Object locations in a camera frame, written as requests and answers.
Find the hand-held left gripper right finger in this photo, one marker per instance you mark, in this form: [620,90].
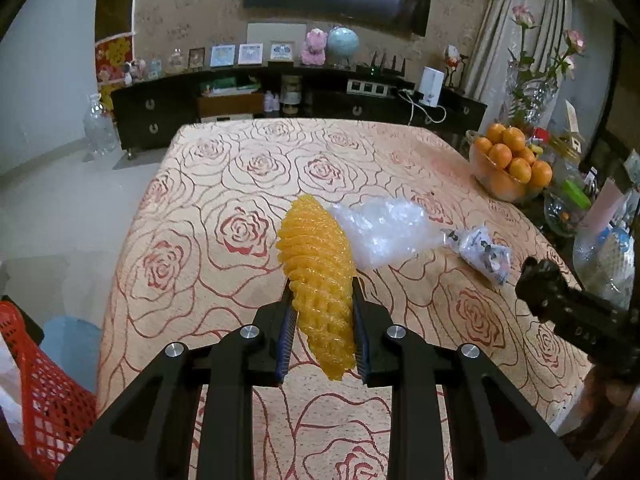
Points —
[361,342]

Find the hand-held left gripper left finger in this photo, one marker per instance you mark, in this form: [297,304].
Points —
[285,342]

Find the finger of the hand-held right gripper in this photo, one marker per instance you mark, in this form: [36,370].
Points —
[540,285]

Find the printed plastic wrapper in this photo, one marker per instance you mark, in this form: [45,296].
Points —
[482,255]

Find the orange foam fruit net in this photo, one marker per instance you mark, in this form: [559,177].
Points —
[315,270]

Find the red plastic basket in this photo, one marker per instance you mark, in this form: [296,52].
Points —
[50,400]

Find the large dimpled glass bowl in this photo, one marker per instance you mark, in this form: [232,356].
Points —
[582,260]

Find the small glass bowl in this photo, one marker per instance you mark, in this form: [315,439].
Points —
[565,220]

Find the fruit in white foam net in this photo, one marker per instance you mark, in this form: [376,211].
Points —
[612,260]

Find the green box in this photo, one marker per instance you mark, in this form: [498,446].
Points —
[576,194]

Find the glass fruit bowl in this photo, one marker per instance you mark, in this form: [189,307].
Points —
[500,190]

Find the pink paper card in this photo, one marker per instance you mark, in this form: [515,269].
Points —
[607,205]

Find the clear bubble wrap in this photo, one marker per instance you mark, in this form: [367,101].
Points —
[385,232]

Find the pile of oranges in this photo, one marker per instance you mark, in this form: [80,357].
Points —
[510,155]

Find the tall glass vase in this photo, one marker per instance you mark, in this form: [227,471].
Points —
[535,100]

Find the blue plastic bin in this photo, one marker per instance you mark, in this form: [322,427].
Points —
[72,350]

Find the white tower device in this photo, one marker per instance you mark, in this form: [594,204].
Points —
[431,85]

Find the small white bottles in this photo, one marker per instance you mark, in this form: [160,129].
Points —
[271,102]

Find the small bird figurine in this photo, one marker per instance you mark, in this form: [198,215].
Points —
[452,60]

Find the round decorated jar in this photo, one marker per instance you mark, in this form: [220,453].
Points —
[291,94]

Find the white socket panel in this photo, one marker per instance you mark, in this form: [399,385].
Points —
[368,87]

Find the green book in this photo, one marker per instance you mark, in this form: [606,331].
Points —
[230,87]

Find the black wifi router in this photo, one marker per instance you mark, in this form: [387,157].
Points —
[380,67]

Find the pink artificial roses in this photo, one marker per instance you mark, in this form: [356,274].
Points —
[525,15]

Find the black low cabinet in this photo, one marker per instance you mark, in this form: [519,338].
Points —
[145,110]

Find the white plastic bag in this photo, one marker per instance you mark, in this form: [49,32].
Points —
[9,390]

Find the clear plastic bottle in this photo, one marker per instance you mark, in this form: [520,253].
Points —
[100,127]

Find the pink plush toy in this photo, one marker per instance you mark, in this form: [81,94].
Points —
[314,47]

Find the pale blue globe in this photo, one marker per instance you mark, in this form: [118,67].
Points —
[342,42]

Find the small snow globe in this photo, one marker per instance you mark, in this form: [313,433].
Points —
[176,61]

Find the small white figurines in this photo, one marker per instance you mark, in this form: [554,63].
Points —
[134,70]

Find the red yellow floral panel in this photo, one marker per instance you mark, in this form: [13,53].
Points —
[114,57]

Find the small brown picture frame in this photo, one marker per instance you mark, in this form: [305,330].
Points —
[197,57]

